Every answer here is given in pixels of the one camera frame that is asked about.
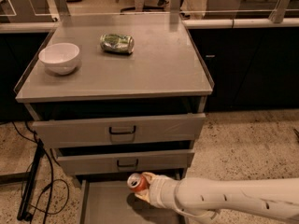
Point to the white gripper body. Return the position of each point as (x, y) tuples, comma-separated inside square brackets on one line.
[(163, 190)]

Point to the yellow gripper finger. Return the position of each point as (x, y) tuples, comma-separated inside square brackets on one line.
[(144, 197), (150, 177)]

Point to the red coke can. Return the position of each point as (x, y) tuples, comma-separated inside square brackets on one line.
[(137, 182)]

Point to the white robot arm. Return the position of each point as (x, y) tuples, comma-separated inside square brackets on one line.
[(202, 199)]

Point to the open bottom grey drawer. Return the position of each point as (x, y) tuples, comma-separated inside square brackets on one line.
[(106, 199)]

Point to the middle grey drawer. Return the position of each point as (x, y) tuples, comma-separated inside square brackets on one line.
[(107, 163)]

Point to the grey drawer cabinet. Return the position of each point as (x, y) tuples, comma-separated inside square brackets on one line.
[(163, 76)]

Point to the top grey drawer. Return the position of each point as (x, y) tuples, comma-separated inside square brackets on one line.
[(94, 132)]

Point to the crushed green soda can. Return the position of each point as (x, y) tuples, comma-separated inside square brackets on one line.
[(116, 43)]

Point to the black metal floor bar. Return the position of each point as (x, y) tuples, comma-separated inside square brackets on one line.
[(26, 196)]

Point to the white ceramic bowl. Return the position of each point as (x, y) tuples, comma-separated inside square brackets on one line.
[(60, 58)]

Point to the black middle drawer handle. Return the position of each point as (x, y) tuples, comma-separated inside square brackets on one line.
[(127, 163)]

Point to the black drawer handle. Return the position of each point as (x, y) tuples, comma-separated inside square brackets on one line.
[(127, 163), (122, 130)]

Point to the black top drawer handle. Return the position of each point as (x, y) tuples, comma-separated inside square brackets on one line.
[(122, 130)]

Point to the white horizontal rail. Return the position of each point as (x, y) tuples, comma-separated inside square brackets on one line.
[(122, 21)]

